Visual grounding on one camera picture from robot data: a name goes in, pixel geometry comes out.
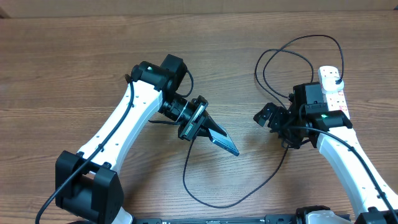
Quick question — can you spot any black USB charging cable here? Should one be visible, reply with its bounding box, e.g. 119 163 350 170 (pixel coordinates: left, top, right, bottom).
182 34 345 209

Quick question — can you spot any blue Galaxy smartphone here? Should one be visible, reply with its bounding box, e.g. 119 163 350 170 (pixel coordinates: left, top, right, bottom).
209 126 239 156

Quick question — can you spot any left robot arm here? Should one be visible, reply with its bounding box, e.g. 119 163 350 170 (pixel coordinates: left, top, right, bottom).
55 55 239 223

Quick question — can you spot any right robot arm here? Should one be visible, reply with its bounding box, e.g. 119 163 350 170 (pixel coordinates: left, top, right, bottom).
253 82 397 223

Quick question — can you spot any white charger plug adapter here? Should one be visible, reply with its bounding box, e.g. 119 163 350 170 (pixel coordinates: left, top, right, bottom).
320 77 345 95

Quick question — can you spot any white power strip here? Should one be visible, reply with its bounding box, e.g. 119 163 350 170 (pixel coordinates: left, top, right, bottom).
318 66 350 119

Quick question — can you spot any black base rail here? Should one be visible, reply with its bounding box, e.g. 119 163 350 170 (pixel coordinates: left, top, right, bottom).
132 214 304 224

